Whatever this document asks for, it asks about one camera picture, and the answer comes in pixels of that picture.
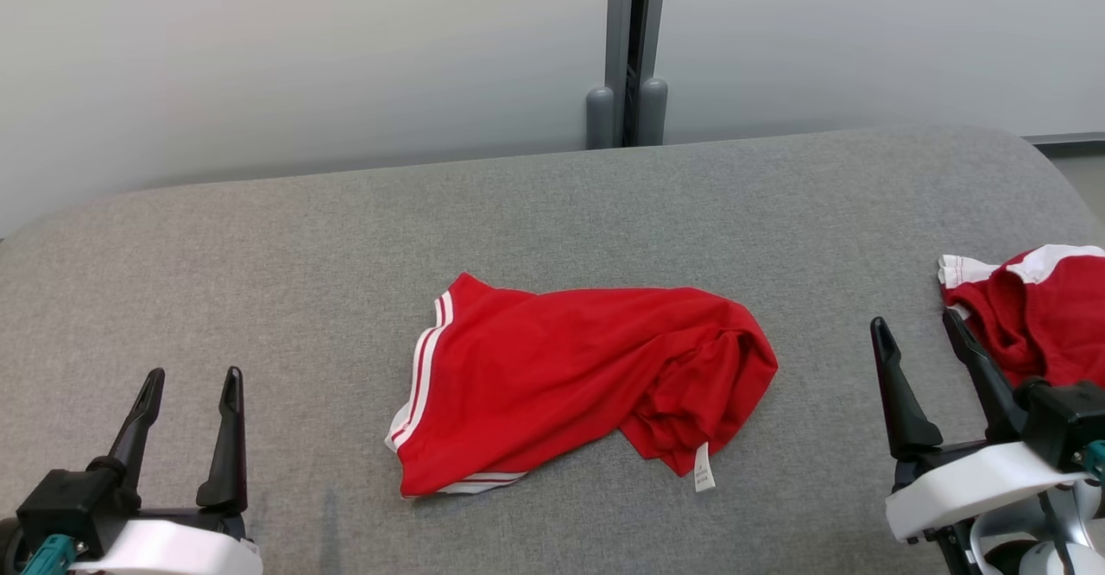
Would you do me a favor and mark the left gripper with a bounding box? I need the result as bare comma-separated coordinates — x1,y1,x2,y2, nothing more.
105,366,251,541

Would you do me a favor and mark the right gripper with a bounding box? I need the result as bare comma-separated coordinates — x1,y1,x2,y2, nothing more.
869,308,1028,491

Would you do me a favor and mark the red garment with white cuffs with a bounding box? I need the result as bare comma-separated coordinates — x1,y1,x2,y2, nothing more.
937,244,1105,389

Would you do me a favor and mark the red garment with striped trim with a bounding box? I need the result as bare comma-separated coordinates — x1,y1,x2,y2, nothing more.
384,272,780,498

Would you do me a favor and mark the teal left camera connector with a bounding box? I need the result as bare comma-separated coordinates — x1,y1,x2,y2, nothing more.
19,534,79,575

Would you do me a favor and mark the grey partition base rail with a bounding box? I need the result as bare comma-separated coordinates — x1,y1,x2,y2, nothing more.
1023,132,1105,157

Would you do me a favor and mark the grey rounded post foot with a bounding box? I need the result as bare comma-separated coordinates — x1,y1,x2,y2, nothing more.
639,78,670,147
585,85,616,150

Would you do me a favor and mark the grey partition frame post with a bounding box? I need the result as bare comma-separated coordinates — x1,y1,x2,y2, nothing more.
606,0,670,148

